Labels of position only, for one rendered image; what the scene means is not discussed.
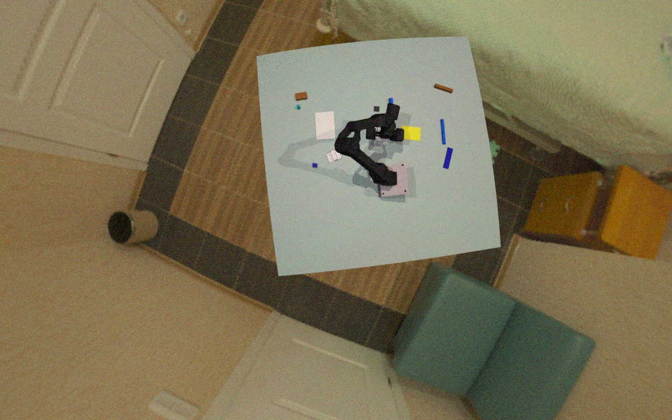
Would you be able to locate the dark blue flat bar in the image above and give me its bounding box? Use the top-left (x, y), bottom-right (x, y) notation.
top-left (443, 147), bottom-right (453, 169)

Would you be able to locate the orange-brown rectangular bar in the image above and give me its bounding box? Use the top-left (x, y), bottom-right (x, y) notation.
top-left (434, 84), bottom-right (453, 93)

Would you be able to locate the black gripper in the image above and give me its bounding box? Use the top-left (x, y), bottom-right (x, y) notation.
top-left (366, 127), bottom-right (404, 142)

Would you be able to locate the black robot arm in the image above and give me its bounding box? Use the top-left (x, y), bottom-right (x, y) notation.
top-left (334, 103), bottom-right (400, 186)

